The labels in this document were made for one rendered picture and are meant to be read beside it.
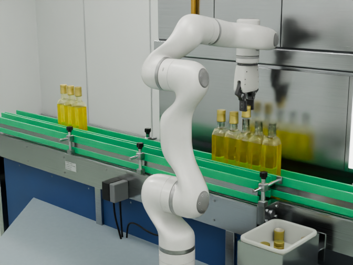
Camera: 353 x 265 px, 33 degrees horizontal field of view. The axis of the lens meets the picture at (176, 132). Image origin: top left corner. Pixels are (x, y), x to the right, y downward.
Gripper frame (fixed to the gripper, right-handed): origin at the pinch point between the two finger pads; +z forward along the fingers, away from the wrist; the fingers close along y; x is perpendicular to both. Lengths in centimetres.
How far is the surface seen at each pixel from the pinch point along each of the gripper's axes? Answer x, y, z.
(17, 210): -139, 14, 73
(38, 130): -114, 14, 25
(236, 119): -4.3, 0.6, 6.0
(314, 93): 21.2, -11.9, -5.0
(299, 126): 15.7, -11.9, 7.9
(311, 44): 17.6, -14.9, -22.2
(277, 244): 30, 24, 38
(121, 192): -49, 20, 40
